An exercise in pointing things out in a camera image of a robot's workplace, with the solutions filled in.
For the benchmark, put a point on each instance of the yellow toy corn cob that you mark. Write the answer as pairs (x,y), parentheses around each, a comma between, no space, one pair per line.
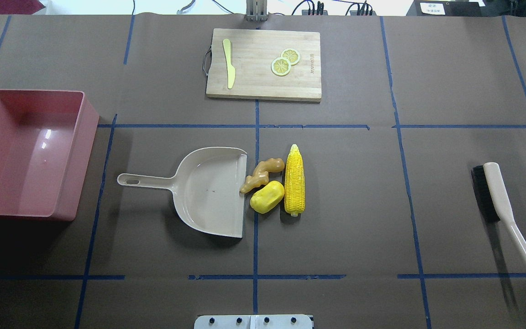
(294,183)

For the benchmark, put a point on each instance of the lemon slice upper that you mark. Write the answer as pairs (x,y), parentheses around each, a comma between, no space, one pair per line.
(292,55)

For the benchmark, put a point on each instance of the pink plastic bin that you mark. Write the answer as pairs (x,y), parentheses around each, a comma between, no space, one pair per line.
(46,138)

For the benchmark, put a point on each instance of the beige plastic dustpan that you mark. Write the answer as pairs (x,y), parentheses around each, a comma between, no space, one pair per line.
(205,188)

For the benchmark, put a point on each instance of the yellow-green plastic knife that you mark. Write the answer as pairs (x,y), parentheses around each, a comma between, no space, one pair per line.
(230,69)

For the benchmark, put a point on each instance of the yellow toy potato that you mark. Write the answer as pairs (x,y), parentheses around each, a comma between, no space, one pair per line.
(267,198)

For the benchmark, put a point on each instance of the tan toy ginger root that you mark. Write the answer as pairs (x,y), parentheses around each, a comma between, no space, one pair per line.
(260,175)

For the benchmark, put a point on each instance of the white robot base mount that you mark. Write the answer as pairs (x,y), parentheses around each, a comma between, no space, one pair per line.
(255,321)

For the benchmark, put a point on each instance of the bamboo cutting board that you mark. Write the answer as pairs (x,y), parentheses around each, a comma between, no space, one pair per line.
(252,54)

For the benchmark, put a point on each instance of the beige hand brush black bristles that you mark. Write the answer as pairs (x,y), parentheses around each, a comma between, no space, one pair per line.
(494,203)

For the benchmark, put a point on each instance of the aluminium frame post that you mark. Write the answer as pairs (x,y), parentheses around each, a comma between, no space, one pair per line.
(256,10)

